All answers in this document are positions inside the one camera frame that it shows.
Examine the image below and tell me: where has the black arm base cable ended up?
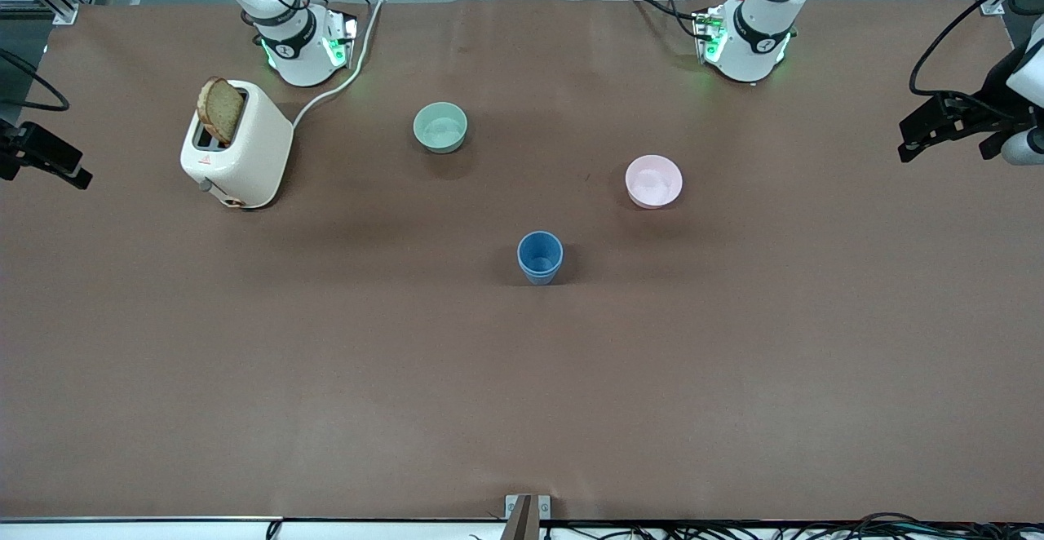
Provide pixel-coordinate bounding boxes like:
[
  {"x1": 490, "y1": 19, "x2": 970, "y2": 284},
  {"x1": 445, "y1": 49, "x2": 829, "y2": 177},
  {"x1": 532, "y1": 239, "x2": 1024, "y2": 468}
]
[{"x1": 626, "y1": 0, "x2": 706, "y2": 39}]

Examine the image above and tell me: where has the brown toast slice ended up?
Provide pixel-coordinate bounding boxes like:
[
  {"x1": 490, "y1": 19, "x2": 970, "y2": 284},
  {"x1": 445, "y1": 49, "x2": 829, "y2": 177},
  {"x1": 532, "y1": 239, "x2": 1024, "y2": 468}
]
[{"x1": 197, "y1": 76, "x2": 246, "y2": 147}]

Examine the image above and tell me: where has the metal table edge bracket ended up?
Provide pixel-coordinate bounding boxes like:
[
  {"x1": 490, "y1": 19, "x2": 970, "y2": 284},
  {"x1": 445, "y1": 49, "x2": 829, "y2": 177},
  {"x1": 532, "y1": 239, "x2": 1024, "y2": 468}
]
[{"x1": 505, "y1": 494, "x2": 552, "y2": 540}]

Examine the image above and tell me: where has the pink bowl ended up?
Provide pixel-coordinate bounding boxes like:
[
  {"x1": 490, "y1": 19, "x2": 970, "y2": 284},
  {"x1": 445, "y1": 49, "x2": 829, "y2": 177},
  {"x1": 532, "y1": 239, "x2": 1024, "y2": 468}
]
[{"x1": 625, "y1": 154, "x2": 684, "y2": 210}]

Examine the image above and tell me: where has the brown table cover mat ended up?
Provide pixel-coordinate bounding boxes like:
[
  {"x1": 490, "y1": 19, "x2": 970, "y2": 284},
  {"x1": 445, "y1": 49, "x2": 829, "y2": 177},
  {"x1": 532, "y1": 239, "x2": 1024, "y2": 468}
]
[{"x1": 0, "y1": 0, "x2": 1044, "y2": 523}]

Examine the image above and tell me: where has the mint green bowl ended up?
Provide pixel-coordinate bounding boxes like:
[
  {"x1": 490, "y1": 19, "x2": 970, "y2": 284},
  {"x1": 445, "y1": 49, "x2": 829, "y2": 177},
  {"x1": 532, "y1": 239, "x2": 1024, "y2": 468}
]
[{"x1": 412, "y1": 101, "x2": 469, "y2": 155}]

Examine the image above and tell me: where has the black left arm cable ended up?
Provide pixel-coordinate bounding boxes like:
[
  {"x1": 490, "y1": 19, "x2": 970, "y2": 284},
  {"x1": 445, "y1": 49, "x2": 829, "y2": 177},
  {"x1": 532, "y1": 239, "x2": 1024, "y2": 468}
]
[{"x1": 909, "y1": 0, "x2": 1044, "y2": 104}]

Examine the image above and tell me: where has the cream white toaster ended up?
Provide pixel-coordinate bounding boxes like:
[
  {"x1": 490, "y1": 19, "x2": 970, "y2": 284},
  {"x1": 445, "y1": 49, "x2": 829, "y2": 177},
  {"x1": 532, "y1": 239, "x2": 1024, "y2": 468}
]
[{"x1": 180, "y1": 79, "x2": 294, "y2": 210}]

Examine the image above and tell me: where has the black floor cable bundle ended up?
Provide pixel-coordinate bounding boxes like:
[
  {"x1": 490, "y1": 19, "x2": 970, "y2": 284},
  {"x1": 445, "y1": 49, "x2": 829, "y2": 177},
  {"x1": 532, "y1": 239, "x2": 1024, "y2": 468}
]
[{"x1": 542, "y1": 512, "x2": 1044, "y2": 540}]

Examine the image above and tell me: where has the white toaster power cable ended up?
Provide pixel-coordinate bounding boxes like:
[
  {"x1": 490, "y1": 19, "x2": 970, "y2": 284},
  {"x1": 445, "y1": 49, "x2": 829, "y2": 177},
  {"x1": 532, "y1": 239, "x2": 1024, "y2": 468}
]
[{"x1": 291, "y1": 0, "x2": 390, "y2": 129}]

